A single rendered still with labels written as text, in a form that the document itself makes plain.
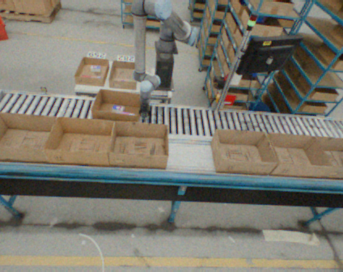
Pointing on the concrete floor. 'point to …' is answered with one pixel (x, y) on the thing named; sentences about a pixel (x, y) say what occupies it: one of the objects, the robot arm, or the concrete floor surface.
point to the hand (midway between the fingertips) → (144, 119)
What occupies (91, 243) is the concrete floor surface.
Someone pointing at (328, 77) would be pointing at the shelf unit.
